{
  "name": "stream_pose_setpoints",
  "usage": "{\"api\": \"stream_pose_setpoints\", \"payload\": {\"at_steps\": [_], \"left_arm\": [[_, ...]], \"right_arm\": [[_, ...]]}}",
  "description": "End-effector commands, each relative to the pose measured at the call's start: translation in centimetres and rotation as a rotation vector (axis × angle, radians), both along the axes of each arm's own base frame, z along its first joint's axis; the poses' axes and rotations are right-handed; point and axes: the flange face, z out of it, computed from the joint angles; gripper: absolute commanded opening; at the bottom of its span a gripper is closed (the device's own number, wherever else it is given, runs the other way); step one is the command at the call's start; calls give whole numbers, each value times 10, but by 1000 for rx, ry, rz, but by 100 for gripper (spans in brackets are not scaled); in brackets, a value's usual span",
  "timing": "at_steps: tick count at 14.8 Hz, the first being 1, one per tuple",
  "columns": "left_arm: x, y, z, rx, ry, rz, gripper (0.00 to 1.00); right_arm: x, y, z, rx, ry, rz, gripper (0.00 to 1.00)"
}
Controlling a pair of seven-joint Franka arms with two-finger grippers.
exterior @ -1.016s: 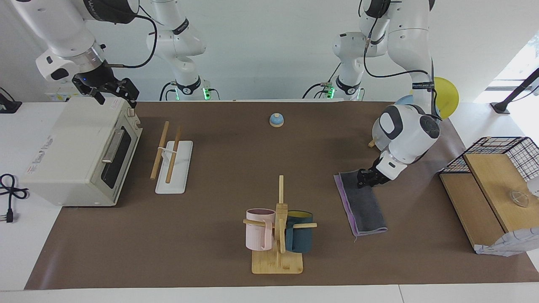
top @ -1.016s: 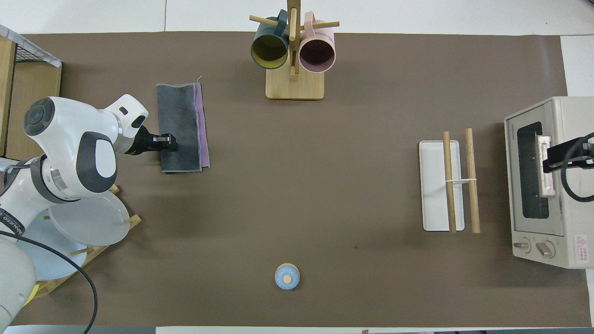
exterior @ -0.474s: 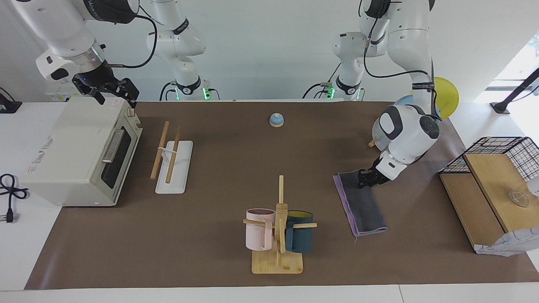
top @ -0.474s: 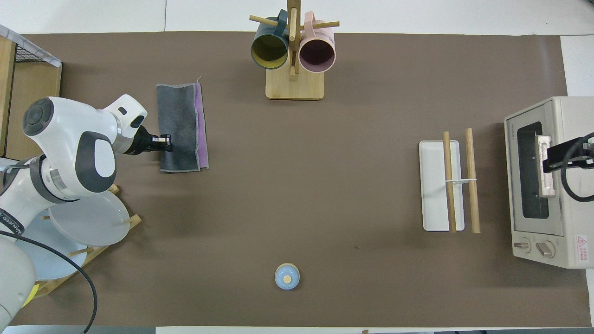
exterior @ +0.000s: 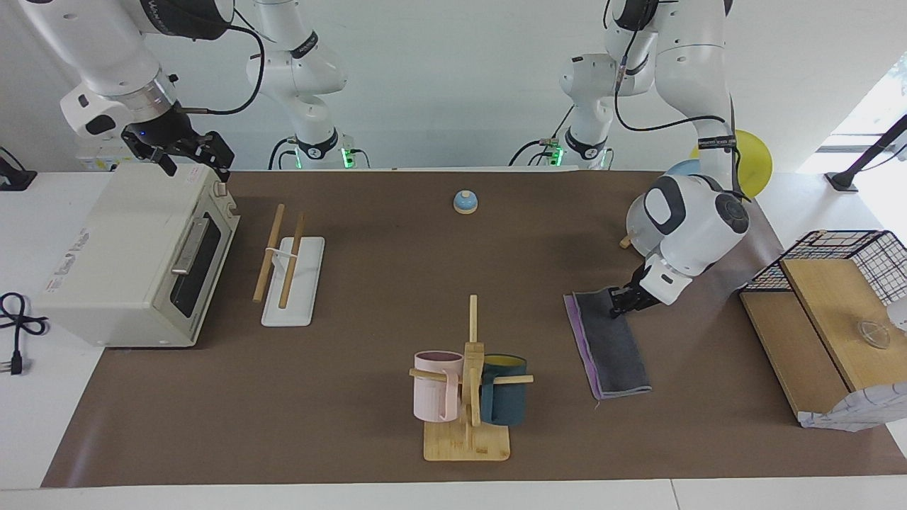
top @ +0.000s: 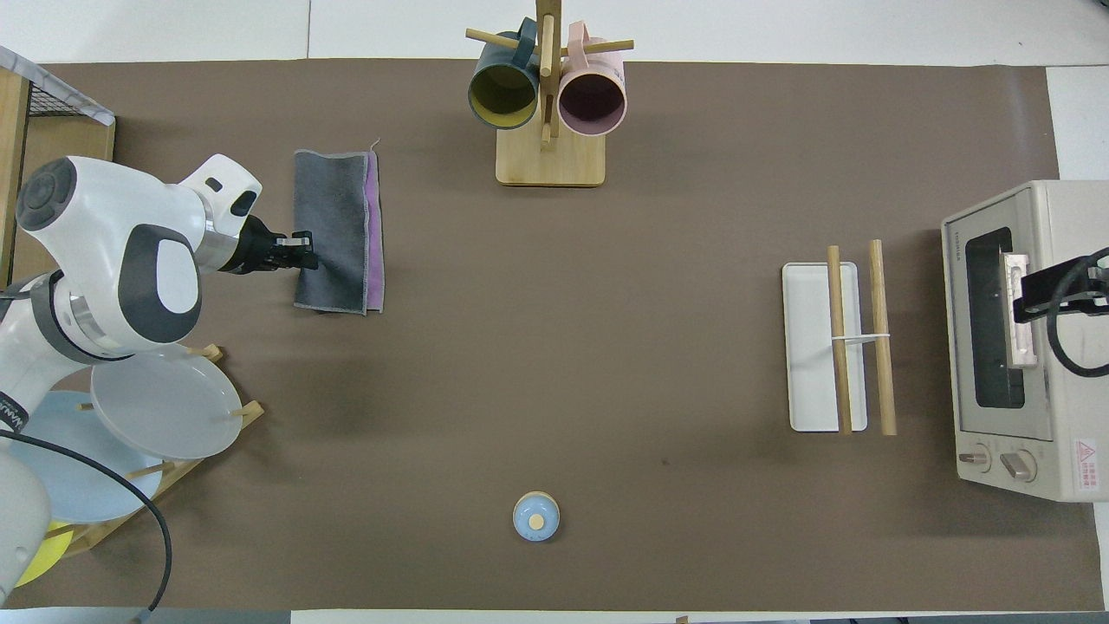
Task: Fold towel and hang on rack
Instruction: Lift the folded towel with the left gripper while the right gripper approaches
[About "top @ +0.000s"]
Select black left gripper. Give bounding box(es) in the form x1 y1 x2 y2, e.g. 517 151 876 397
228 216 321 276

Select wooden plate rack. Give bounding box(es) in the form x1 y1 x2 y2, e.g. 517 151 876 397
52 344 265 557

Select light blue plate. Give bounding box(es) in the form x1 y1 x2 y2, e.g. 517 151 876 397
0 390 165 523

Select pink mug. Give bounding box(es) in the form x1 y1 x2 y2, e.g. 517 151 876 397
558 22 627 138

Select wooden mug tree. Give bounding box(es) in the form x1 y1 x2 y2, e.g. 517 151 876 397
465 0 635 188

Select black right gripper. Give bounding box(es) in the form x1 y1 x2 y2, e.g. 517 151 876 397
1011 258 1109 325

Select cream toaster oven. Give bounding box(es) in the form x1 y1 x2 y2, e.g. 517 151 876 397
941 179 1109 504

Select wooden cabinet with wire basket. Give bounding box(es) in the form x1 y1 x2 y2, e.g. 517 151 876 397
0 43 116 287

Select purple and grey towel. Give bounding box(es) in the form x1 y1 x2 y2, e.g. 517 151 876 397
293 139 385 316

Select dark teal mug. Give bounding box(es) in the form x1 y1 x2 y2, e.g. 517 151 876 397
468 17 542 131

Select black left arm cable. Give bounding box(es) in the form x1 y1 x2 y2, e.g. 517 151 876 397
0 431 173 618

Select white towel rack wooden bars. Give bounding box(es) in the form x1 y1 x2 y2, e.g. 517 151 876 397
781 240 898 437

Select brown table mat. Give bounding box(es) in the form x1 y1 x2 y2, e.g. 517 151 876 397
0 58 1106 612

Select grey plate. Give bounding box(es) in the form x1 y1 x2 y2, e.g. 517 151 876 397
90 342 243 460

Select yellow plate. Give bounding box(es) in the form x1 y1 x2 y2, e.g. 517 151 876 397
13 520 77 588

